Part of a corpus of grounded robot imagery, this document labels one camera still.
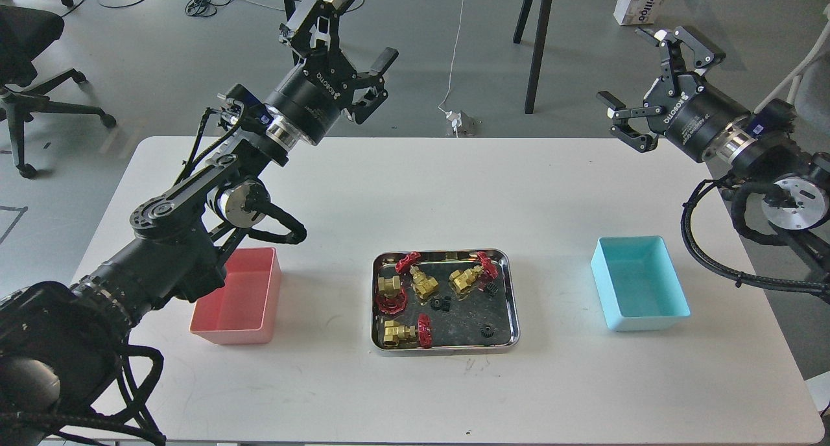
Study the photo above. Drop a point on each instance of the black gear lower right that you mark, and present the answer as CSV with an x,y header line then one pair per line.
x,y
487,331

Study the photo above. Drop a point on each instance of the white power adapter with cable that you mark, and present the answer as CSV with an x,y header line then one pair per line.
x,y
455,119

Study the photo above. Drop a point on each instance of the black gear upper right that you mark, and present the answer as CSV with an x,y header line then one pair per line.
x,y
491,289

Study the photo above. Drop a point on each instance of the light blue plastic box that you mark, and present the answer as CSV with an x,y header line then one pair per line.
x,y
637,284

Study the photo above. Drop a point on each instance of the black gear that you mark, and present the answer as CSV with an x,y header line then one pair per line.
x,y
491,289
487,331
443,303

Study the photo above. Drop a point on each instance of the black gear centre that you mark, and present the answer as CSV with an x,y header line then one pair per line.
x,y
443,303

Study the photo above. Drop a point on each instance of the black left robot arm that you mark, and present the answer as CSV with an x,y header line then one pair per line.
x,y
66,356

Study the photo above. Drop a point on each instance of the black table leg right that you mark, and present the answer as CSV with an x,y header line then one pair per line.
x,y
544,15

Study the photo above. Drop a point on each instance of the brass valve red handle top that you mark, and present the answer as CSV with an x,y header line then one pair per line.
x,y
423,285

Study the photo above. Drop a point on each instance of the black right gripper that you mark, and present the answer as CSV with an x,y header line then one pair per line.
x,y
681,106

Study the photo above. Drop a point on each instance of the white cardboard box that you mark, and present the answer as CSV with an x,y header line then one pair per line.
x,y
637,12

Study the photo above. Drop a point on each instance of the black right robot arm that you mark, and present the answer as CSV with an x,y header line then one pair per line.
x,y
777,193

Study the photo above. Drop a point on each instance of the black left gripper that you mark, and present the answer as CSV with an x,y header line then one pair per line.
x,y
324,84

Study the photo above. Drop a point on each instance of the black office chair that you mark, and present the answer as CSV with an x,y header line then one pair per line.
x,y
26,33

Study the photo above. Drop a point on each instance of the pink plastic box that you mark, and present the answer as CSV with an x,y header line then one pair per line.
x,y
243,312

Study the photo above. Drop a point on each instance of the brass valve red handle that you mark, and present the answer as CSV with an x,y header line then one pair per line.
x,y
390,297
395,333
463,281
423,285

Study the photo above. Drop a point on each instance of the brass valve red handle bottom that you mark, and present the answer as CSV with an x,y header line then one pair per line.
x,y
395,333

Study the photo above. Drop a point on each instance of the metal tray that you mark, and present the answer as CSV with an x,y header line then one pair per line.
x,y
459,328

